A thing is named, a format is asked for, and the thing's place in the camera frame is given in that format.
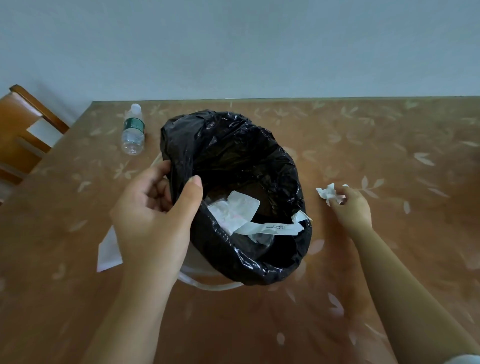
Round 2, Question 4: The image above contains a person's right hand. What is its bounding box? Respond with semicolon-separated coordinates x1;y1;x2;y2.
328;184;374;241

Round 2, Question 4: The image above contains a person's left hand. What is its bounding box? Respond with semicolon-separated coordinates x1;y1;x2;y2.
109;160;205;281

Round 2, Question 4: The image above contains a small white paper bit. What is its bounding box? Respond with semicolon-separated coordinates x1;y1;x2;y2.
315;182;350;207

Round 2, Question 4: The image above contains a long white paper strip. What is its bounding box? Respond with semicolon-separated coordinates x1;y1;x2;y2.
234;209;313;237

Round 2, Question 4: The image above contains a square white paper piece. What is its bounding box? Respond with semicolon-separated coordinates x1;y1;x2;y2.
207;190;261;236

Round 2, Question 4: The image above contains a clear plastic water bottle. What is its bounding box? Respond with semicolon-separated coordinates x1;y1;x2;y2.
120;103;146;157

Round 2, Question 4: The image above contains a trash bin with black bag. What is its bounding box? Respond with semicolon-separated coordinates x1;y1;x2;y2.
149;109;314;293

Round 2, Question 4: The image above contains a person's right forearm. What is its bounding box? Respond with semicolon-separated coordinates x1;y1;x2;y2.
352;226;480;364

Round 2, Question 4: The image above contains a brown floral table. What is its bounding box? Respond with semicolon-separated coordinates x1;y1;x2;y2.
0;96;480;364

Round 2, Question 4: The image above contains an orange wooden chair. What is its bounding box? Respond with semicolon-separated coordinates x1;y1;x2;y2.
0;84;71;185

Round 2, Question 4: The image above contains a white shirt sleeve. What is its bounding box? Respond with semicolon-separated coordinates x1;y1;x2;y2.
444;354;480;364

